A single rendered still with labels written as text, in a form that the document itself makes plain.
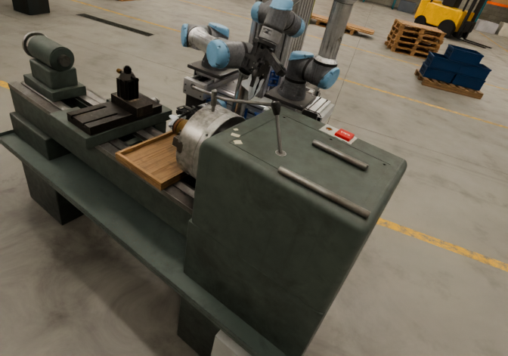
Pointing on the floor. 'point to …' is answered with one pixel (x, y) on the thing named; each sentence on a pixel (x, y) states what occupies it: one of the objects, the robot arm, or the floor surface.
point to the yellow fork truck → (434, 7)
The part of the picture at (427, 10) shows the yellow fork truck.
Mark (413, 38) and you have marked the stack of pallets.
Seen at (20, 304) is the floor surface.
